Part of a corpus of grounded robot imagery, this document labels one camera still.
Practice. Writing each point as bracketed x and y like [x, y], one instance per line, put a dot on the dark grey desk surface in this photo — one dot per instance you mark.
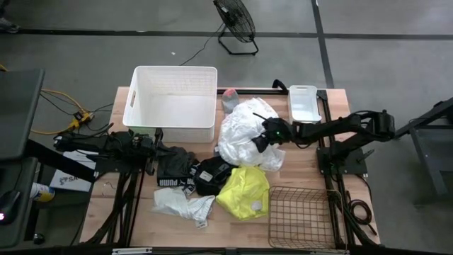
[21, 177]

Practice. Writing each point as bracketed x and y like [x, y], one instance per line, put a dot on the grey sock with pink toe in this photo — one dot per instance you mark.
[229, 102]

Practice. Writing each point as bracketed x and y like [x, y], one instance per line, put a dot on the large white perforated plastic basket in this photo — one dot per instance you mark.
[170, 106]

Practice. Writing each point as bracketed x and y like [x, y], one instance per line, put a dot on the small white plastic bin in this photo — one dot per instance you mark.
[303, 106]

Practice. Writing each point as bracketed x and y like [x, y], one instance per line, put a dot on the black desk support beam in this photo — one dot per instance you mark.
[60, 161]

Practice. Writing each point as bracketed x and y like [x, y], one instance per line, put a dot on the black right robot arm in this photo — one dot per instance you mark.
[339, 124]

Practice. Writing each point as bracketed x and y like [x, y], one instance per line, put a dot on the black metal stand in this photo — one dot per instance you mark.
[428, 159]

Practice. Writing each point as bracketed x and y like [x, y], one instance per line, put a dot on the white printed cardboard box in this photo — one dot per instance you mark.
[70, 180]

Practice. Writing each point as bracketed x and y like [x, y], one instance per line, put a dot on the small black round object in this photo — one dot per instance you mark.
[39, 239]

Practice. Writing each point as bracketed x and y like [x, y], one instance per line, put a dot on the person's shoe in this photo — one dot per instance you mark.
[8, 26]

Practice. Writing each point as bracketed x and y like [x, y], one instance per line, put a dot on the black desk top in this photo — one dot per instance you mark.
[17, 110]

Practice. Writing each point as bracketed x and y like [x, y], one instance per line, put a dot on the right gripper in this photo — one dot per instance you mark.
[279, 131]

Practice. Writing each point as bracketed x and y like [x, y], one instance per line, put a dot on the black computer mouse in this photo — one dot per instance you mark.
[8, 205]

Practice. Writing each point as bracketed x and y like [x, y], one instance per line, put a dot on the large white shirt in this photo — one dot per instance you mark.
[240, 138]

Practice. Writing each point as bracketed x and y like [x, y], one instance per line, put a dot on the bright yellow cloth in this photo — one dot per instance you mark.
[244, 191]

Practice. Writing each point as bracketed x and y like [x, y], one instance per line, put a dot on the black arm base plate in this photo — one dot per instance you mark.
[350, 163]
[117, 166]

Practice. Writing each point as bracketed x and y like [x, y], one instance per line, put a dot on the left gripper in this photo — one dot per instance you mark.
[143, 143]

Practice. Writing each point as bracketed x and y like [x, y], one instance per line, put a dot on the white and yellow spray can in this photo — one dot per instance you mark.
[42, 193]

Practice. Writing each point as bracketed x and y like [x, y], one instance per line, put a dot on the black floor fan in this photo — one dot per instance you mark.
[236, 17]

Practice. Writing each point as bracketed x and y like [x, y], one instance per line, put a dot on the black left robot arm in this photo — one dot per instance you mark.
[102, 141]

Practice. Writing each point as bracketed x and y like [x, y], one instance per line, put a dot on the white underwear with tag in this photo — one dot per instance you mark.
[177, 205]

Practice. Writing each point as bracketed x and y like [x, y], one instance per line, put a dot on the black underwear with grey band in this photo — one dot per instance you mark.
[212, 178]

